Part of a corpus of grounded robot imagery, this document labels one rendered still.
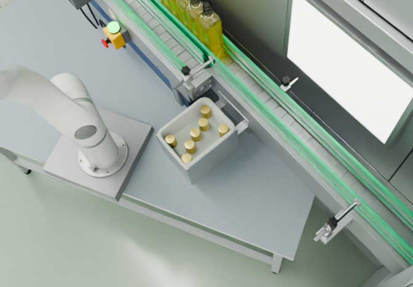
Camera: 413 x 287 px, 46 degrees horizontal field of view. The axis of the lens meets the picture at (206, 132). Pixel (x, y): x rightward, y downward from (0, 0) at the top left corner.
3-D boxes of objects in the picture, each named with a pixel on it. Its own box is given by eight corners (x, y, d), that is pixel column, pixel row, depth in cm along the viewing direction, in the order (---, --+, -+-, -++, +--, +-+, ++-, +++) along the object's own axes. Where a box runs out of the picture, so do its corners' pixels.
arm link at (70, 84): (80, 153, 167) (55, 121, 145) (61, 113, 174) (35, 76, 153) (112, 138, 168) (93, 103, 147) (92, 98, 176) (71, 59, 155)
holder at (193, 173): (250, 137, 178) (249, 119, 164) (192, 185, 173) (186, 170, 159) (220, 107, 185) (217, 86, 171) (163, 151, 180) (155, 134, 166)
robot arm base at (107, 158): (112, 185, 181) (98, 165, 164) (69, 166, 185) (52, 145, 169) (136, 142, 188) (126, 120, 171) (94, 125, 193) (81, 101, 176)
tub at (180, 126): (239, 137, 170) (238, 127, 162) (188, 178, 166) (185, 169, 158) (207, 105, 177) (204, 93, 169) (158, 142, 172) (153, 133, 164)
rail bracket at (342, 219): (353, 222, 151) (368, 201, 131) (314, 257, 148) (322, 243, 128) (342, 211, 153) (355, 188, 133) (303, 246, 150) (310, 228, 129)
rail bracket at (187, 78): (217, 72, 167) (214, 52, 155) (179, 102, 163) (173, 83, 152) (212, 67, 168) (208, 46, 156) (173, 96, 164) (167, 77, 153)
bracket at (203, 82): (215, 86, 172) (213, 75, 166) (194, 102, 171) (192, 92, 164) (208, 79, 174) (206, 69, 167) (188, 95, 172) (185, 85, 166)
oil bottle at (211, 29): (225, 53, 170) (220, 15, 151) (212, 62, 169) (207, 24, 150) (215, 43, 172) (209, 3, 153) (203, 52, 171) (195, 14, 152)
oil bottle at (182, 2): (204, 33, 174) (197, -7, 155) (192, 42, 173) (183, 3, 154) (194, 24, 176) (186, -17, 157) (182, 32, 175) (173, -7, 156)
